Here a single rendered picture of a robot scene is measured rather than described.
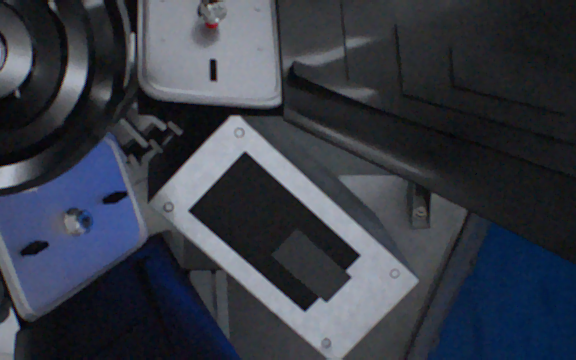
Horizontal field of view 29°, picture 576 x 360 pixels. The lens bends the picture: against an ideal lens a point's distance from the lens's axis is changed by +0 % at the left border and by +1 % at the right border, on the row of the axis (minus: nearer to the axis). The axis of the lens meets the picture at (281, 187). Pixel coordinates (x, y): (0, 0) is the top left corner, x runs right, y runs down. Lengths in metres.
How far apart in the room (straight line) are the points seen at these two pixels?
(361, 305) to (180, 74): 0.22
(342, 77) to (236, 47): 0.05
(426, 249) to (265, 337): 0.32
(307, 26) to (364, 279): 0.19
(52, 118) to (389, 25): 0.16
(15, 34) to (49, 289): 0.13
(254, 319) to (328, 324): 1.11
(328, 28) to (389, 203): 1.41
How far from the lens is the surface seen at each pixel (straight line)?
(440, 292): 1.42
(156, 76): 0.48
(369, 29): 0.51
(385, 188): 1.92
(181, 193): 0.61
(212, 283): 1.71
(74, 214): 0.52
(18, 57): 0.45
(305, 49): 0.50
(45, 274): 0.51
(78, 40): 0.45
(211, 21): 0.49
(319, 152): 1.80
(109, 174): 0.54
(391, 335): 1.78
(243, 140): 0.61
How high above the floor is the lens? 1.56
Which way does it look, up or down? 55 degrees down
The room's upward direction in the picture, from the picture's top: 10 degrees clockwise
